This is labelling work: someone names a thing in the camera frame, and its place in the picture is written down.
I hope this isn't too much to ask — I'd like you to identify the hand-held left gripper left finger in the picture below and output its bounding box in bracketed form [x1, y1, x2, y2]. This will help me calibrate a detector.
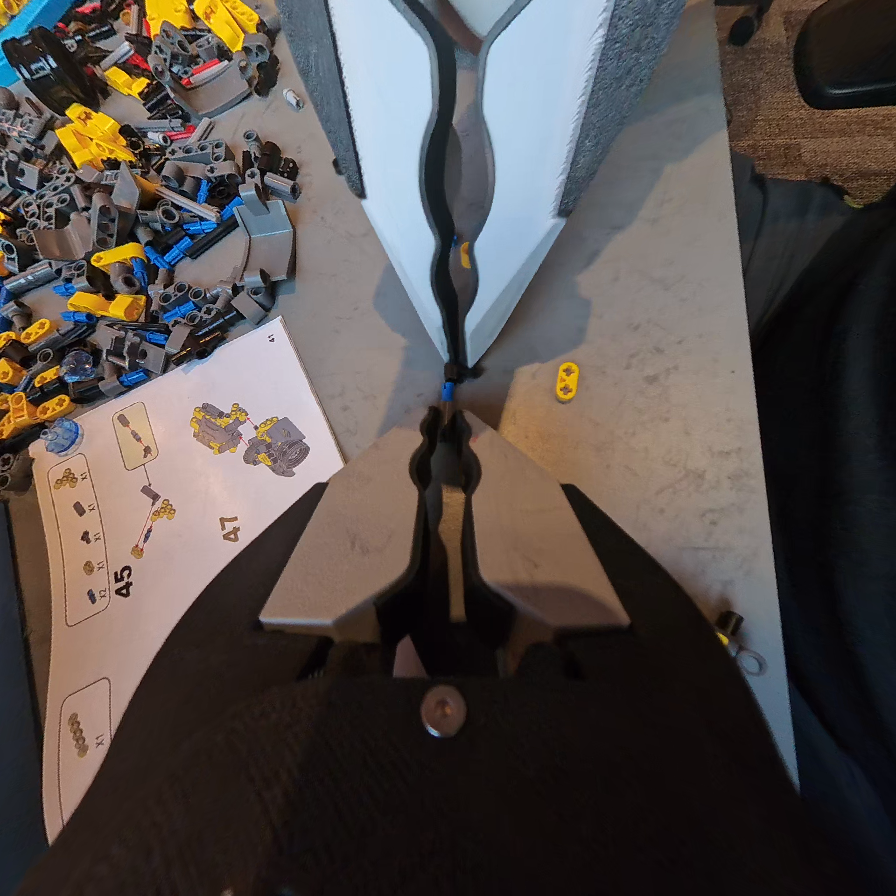
[259, 409, 441, 646]

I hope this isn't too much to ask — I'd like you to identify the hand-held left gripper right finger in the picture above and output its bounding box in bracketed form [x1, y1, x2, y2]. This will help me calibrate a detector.
[450, 409, 632, 649]

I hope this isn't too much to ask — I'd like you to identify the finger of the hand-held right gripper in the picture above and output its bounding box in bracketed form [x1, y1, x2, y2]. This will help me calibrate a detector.
[326, 0, 464, 368]
[463, 0, 614, 370]

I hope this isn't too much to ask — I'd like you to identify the grey desk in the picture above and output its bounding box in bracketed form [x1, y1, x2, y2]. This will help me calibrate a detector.
[0, 0, 800, 848]

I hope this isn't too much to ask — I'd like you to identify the white building instruction booklet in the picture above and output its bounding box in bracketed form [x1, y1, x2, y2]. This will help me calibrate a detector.
[31, 315, 345, 844]

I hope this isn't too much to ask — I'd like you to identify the pile of toy brick parts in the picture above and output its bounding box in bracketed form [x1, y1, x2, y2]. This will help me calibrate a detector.
[0, 0, 301, 491]

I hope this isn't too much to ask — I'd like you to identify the black toy tyre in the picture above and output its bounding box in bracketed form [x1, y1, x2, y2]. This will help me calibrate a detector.
[2, 27, 108, 116]

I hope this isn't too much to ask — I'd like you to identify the transparent blue round plate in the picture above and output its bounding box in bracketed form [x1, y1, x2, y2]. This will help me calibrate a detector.
[40, 418, 86, 456]

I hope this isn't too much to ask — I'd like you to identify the black office chair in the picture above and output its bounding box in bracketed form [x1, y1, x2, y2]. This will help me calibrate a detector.
[713, 0, 896, 112]

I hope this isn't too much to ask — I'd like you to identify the light blue plastic part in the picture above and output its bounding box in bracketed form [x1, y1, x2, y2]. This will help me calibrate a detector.
[0, 0, 28, 89]

